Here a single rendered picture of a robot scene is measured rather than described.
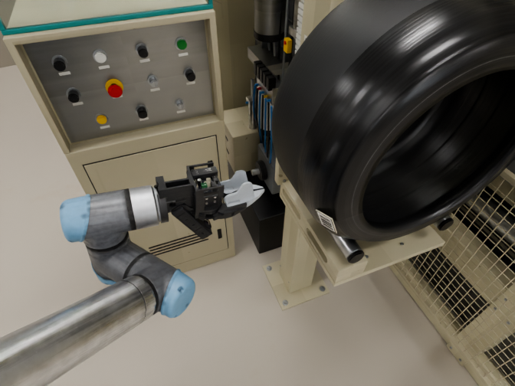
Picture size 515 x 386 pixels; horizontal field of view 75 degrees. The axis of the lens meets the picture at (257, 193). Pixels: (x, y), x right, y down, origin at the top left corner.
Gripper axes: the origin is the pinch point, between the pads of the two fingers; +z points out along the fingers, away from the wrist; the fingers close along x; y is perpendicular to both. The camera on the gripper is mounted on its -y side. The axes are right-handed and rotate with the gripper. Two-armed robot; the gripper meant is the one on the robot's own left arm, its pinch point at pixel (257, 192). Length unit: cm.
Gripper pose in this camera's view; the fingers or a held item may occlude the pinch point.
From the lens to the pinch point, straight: 69.8
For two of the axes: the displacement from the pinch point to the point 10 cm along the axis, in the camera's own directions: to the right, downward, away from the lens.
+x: -3.7, -6.7, 6.4
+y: 1.1, -7.2, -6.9
